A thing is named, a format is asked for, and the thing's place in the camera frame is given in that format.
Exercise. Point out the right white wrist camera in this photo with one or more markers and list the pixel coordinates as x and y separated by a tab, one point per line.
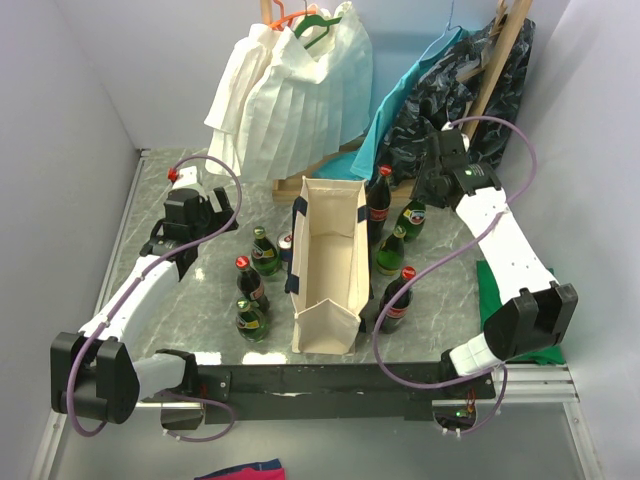
449	126

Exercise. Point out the silver beverage can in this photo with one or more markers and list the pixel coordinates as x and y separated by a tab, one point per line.
285	248

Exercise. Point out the front right cola bottle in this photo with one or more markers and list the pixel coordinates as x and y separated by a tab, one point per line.
397	312

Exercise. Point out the orange hanger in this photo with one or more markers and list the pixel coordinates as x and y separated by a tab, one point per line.
287	19

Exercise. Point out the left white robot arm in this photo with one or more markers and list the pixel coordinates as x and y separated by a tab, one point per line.
92	373

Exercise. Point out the white pleated garment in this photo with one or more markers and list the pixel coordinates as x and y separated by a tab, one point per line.
286	100

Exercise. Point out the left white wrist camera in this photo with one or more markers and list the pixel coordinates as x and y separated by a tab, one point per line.
189	178

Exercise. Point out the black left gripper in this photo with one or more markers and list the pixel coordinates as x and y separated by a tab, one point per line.
219	220

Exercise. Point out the front left cola bottle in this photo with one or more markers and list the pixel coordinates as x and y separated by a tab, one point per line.
250	284

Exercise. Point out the cream canvas tote bag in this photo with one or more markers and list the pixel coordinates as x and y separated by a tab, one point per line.
328	275

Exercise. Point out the green cloth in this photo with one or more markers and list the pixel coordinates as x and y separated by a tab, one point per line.
489	303

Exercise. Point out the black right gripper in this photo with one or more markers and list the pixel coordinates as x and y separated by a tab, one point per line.
419	192

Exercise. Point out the blue wire hanger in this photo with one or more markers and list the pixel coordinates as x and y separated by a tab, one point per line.
447	28

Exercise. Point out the green bottle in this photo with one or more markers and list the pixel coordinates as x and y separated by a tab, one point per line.
390	255
411	218
264	254
251	322

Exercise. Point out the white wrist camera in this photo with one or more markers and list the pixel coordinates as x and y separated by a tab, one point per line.
449	126
189	178

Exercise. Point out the black base beam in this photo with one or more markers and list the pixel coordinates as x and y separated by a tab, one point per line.
325	391

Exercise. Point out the dark patterned garment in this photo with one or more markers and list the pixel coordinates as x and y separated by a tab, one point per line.
442	94

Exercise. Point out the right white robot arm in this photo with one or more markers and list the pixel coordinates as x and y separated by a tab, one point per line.
535	309

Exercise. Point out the pink and blue cloth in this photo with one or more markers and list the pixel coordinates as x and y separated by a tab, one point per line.
266	470

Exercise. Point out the wooden clothes rack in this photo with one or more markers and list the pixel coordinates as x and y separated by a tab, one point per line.
508	23

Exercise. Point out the back cola glass bottle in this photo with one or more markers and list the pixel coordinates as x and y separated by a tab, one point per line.
378	199

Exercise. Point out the teal shirt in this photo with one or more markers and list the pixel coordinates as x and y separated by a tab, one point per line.
358	165

